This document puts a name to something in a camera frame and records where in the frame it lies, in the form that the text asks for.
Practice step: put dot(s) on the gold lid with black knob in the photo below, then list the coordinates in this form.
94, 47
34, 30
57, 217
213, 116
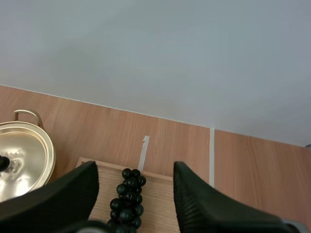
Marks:
29, 155

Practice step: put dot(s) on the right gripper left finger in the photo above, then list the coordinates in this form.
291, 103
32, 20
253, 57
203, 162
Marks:
56, 204

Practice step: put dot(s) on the shallow wooden tray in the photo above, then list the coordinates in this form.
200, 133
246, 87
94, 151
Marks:
158, 194

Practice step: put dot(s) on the bunch of dark toy grapes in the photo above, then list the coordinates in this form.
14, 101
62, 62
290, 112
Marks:
127, 196

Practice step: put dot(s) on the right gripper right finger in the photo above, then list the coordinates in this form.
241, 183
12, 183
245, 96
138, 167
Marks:
206, 208

